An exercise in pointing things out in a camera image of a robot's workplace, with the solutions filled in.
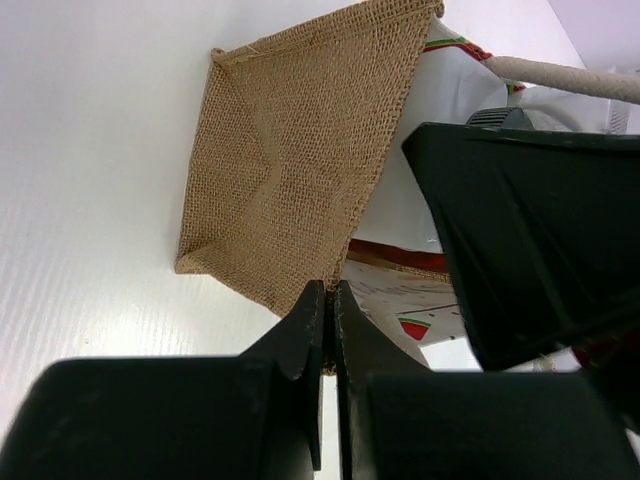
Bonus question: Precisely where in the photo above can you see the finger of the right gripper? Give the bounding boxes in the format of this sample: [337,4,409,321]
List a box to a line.
[402,123,639,370]

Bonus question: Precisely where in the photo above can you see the white bottle grey cap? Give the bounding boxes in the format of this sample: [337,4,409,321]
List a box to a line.
[466,104,585,133]

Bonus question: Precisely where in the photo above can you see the burlap watermelon canvas bag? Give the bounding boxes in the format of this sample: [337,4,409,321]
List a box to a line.
[174,0,640,376]

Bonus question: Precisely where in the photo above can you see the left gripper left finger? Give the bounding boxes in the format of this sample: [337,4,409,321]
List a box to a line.
[1,281,325,479]

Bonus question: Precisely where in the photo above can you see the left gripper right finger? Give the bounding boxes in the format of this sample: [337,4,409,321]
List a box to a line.
[333,282,639,479]

